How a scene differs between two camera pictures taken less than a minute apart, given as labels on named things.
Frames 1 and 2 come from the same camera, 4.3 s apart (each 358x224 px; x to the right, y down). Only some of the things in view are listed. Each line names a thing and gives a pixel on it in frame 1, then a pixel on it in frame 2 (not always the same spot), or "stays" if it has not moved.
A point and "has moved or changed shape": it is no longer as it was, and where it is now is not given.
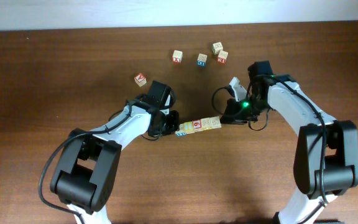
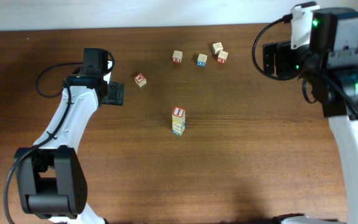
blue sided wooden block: x=201 y=60 stays
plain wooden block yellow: x=188 y=127 has moved or changed shape
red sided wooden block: x=222 y=56 stays
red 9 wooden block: x=197 y=125 has moved or changed shape
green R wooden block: x=217 y=47 stays
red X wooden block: x=177 y=56 stays
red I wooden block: x=214 y=122 → x=178 y=111
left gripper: x=173 y=116 → x=116 y=94
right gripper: x=232 y=117 → x=268 y=50
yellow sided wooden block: x=206 y=124 has moved or changed shape
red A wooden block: x=140 y=79 stays
